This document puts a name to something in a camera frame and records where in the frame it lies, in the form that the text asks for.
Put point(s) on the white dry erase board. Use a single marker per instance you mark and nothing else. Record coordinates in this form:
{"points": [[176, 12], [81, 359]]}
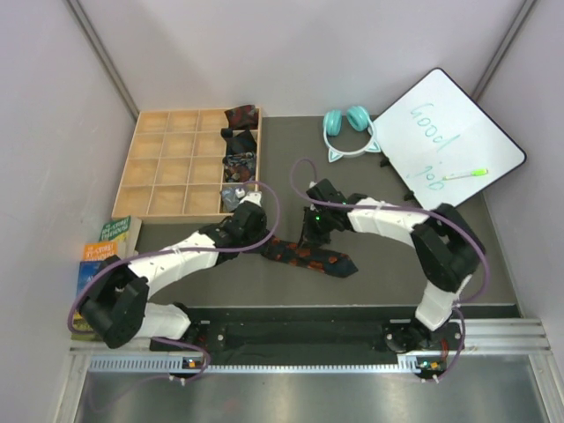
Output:
{"points": [[436, 129]]}

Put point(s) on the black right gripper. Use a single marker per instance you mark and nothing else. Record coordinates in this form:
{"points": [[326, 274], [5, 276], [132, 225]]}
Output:
{"points": [[309, 236]]}

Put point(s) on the wooden compartment tray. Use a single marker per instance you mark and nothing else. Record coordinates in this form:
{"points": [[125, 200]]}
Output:
{"points": [[174, 172]]}

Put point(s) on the grey blue rolled tie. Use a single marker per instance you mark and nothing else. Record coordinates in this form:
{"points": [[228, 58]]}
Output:
{"points": [[231, 196]]}

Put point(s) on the dark blue rolled tie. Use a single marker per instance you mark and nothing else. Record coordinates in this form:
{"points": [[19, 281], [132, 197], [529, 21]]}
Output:
{"points": [[238, 142]]}

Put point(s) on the orange paperback book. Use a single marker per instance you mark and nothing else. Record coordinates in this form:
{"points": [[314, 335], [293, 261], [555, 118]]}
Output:
{"points": [[100, 251]]}

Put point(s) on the blue Animal Farm book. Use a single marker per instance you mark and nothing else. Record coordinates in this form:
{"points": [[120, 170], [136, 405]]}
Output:
{"points": [[81, 329]]}

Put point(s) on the teal cat ear headphones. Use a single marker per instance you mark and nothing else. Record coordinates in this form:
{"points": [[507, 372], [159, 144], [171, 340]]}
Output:
{"points": [[355, 119]]}

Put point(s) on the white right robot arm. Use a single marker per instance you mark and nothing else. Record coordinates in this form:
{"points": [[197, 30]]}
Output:
{"points": [[449, 252]]}

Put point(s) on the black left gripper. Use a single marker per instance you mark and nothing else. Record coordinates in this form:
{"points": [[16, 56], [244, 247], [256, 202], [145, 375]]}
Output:
{"points": [[262, 227]]}

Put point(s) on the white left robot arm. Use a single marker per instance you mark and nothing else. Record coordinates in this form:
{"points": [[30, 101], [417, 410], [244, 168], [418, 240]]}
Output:
{"points": [[116, 302]]}

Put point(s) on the green paperback book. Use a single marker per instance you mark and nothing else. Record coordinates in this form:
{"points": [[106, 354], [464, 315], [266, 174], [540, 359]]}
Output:
{"points": [[124, 229]]}

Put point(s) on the slotted cable duct rail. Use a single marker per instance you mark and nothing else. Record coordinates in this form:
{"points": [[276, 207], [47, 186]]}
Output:
{"points": [[185, 365]]}

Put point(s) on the dark red rolled tie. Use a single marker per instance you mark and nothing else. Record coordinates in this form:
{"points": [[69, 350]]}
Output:
{"points": [[245, 117]]}

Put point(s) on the green marker pen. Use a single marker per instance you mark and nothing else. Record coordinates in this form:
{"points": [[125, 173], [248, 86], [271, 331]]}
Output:
{"points": [[468, 174]]}

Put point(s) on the multicolour paisley rolled tie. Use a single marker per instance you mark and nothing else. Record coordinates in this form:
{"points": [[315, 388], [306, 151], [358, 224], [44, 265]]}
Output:
{"points": [[239, 168]]}

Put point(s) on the black orange floral tie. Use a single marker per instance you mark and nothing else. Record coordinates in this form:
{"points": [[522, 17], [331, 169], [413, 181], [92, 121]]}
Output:
{"points": [[326, 261]]}

